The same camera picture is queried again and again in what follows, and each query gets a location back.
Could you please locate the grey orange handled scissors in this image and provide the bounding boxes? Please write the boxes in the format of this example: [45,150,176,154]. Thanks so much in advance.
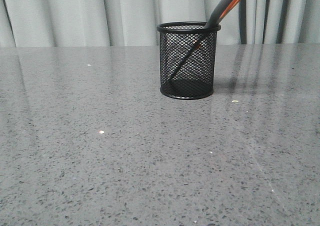
[169,0,241,80]

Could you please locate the black mesh pen cup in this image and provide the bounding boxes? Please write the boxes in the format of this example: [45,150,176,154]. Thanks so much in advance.
[157,21,221,100]

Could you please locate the grey pleated curtain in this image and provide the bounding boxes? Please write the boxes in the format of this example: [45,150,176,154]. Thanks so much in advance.
[0,0,320,47]

